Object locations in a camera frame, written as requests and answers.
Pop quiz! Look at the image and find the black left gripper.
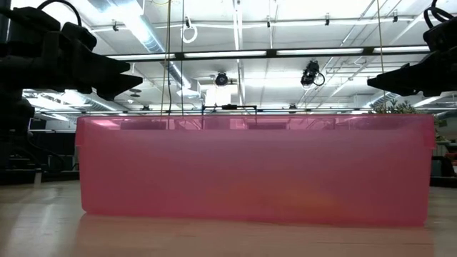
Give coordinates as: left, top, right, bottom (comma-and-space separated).
10, 31, 144, 102

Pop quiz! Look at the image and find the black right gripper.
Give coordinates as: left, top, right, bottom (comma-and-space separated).
367, 44, 457, 97

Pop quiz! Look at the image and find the small green potted plant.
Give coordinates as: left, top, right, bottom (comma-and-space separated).
371, 99, 418, 115

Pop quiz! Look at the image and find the black overhead light bar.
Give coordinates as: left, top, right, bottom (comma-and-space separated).
106, 44, 431, 62

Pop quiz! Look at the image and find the pink translucent plastic bin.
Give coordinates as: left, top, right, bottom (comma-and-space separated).
74, 113, 437, 228

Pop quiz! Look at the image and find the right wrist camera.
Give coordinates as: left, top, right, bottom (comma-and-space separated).
422, 19, 457, 53

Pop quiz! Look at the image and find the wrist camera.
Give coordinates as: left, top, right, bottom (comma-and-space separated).
60, 21, 99, 53
422, 19, 457, 53

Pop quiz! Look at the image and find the silver ceiling air duct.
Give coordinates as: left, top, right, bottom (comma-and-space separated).
85, 0, 203, 101

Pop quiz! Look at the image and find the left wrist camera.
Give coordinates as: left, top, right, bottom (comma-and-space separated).
60, 21, 99, 53

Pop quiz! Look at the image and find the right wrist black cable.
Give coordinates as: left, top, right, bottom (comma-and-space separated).
423, 0, 457, 23

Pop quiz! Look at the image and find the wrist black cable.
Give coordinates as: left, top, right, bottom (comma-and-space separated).
36, 0, 84, 28
423, 0, 457, 23

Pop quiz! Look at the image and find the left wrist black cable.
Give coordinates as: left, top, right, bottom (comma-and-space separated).
36, 0, 84, 28

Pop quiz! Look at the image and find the white hanging cable loop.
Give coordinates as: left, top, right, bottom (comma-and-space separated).
180, 17, 199, 45

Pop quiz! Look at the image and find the black ceiling camera with cable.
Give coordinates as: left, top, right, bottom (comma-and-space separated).
300, 59, 326, 88

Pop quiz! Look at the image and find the black overhead camera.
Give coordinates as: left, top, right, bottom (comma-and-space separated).
214, 71, 230, 87

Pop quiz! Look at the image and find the black thin metal frame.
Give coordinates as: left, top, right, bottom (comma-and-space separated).
201, 104, 258, 130

